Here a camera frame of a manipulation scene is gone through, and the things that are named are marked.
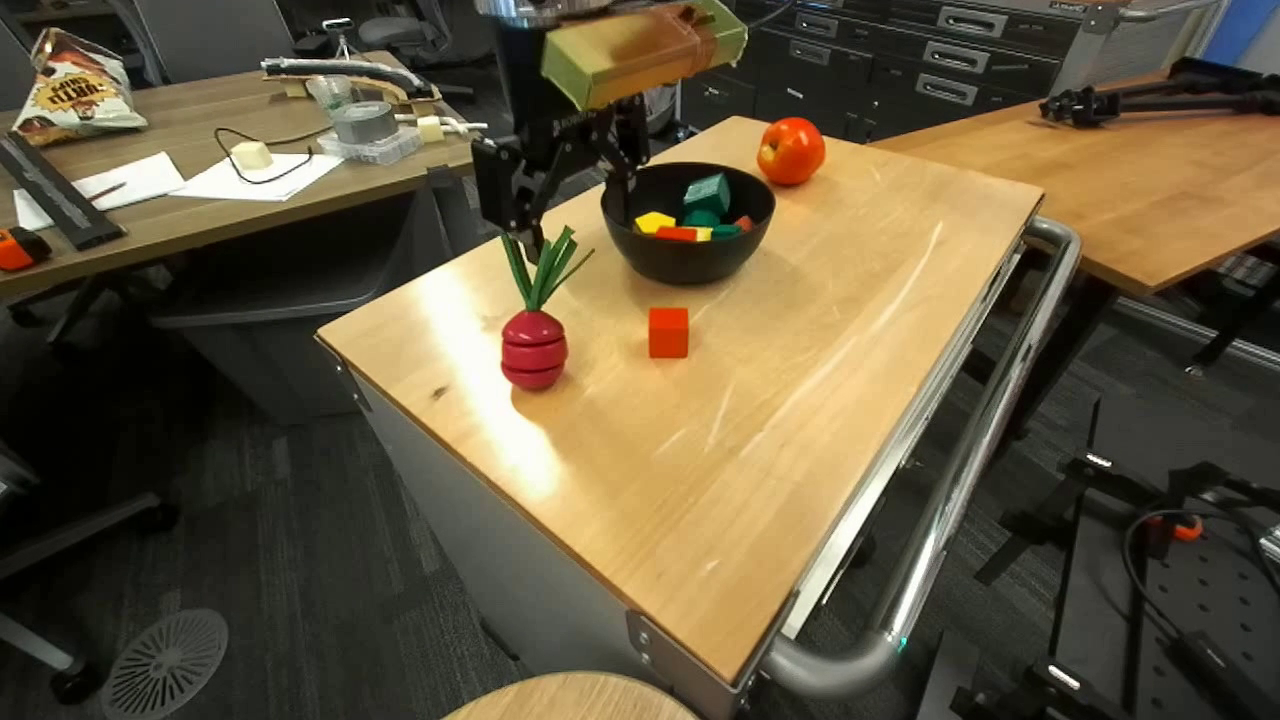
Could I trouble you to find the orange-red wooden cube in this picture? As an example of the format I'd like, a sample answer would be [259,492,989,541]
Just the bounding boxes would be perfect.
[652,223,700,242]
[646,308,693,361]

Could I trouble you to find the white metal cart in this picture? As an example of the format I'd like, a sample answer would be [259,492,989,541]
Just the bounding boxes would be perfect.
[330,216,1082,720]

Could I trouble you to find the white paper sheets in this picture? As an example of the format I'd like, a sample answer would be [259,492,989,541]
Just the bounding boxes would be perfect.
[179,152,339,202]

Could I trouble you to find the black tripod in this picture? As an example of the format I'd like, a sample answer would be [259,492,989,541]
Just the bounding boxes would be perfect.
[947,453,1280,720]

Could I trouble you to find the magenta toy radish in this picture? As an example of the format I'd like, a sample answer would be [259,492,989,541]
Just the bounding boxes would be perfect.
[501,227,587,393]

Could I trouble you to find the wooden side table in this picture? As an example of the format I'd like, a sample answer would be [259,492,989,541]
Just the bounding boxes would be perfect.
[889,94,1280,296]

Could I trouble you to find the black keyboard bar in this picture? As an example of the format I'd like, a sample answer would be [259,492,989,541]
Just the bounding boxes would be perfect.
[0,136,122,251]

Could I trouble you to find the yellow wooden block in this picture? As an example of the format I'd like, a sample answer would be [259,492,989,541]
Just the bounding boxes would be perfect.
[633,213,676,235]

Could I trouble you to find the snack chip bag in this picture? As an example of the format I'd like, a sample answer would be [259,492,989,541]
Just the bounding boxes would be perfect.
[11,29,143,144]

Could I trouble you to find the wooden office desk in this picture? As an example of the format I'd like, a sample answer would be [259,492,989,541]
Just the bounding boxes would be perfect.
[0,72,470,303]

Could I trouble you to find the black bowl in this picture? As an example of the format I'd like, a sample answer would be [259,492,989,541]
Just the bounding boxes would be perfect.
[599,158,777,285]

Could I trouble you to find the red plastic apple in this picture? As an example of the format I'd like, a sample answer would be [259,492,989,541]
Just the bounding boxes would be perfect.
[756,114,825,187]

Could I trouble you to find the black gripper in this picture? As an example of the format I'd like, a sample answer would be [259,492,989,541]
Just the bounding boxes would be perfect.
[470,103,646,257]

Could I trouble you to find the grey drawer cabinet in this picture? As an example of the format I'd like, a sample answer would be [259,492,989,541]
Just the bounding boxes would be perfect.
[679,0,1217,139]

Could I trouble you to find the round wooden stool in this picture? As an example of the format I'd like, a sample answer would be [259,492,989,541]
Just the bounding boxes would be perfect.
[445,672,700,720]

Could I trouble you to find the chrome cart handle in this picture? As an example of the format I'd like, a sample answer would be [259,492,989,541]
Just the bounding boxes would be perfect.
[760,216,1080,698]

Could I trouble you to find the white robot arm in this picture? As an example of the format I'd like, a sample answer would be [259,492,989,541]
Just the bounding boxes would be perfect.
[470,0,646,260]

